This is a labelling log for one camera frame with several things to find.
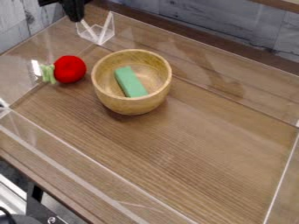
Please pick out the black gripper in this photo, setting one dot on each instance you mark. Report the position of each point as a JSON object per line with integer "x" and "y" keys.
{"x": 74, "y": 8}

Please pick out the red plush fruit green stem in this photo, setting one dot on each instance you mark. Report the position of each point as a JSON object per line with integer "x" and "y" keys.
{"x": 67, "y": 70}

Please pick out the wooden bowl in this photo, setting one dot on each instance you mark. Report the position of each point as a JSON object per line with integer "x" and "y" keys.
{"x": 153, "y": 71}

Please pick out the green rectangular block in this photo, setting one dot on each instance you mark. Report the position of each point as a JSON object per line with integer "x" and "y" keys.
{"x": 129, "y": 82}

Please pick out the clear acrylic corner bracket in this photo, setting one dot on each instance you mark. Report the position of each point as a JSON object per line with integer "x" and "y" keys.
{"x": 95, "y": 33}

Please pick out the clear acrylic tray wall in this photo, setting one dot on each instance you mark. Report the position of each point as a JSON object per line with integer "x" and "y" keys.
{"x": 98, "y": 194}

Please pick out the black metal table frame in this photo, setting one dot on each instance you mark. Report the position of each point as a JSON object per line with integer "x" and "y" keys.
{"x": 46, "y": 209}

